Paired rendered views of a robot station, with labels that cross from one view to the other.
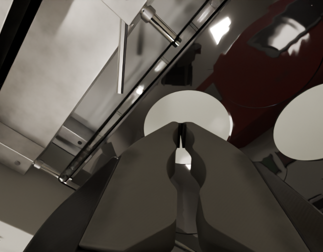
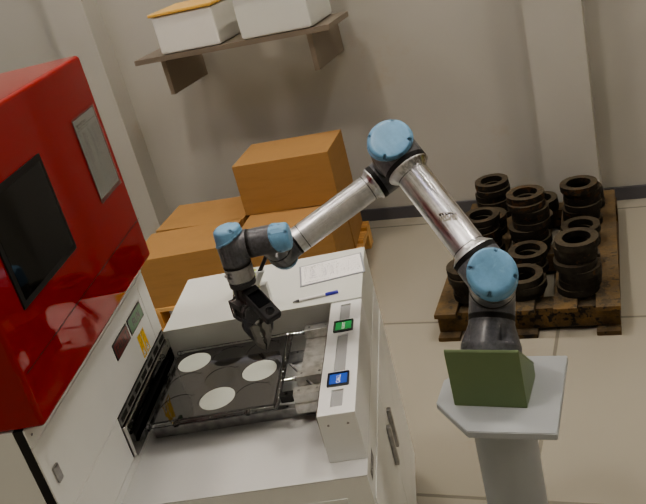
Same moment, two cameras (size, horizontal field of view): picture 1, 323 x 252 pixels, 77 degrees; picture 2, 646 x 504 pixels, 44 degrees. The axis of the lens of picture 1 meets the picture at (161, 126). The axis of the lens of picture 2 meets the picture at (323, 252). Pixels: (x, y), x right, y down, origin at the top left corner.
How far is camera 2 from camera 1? 2.10 m
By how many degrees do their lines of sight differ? 40
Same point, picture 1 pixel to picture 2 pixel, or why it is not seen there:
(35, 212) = (289, 317)
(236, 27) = (269, 390)
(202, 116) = (258, 375)
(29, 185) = (300, 323)
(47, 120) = (310, 346)
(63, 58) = (315, 361)
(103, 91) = not seen: hidden behind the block
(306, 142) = (215, 393)
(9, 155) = (313, 327)
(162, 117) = (270, 367)
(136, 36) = not seen: hidden behind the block
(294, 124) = (226, 392)
